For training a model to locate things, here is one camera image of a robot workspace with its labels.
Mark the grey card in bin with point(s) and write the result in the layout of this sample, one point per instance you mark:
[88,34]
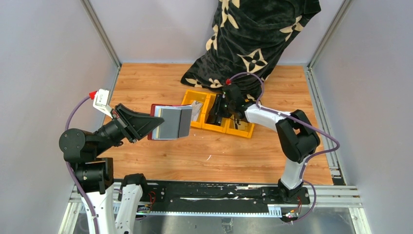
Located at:
[196,110]

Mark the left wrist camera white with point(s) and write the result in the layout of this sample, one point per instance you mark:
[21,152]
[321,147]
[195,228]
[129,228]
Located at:
[101,102]

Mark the yellow three-compartment bin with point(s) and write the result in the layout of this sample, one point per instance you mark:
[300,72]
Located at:
[227,126]

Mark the red leather card holder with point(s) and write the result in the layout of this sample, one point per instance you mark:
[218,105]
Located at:
[165,122]

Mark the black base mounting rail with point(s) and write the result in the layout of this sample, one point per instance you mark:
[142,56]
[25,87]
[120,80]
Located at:
[186,197]

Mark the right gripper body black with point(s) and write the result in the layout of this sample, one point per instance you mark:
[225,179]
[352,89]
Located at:
[229,106]

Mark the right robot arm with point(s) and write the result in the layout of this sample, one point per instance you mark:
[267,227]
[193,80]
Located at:
[298,138]

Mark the striped beige card in bin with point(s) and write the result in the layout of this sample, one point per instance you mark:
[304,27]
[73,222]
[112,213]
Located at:
[240,125]

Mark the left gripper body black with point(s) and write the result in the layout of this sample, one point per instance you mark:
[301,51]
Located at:
[114,130]

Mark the black floral blanket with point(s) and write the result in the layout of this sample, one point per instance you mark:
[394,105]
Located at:
[249,37]

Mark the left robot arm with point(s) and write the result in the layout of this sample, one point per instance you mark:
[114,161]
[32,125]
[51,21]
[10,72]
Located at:
[94,176]

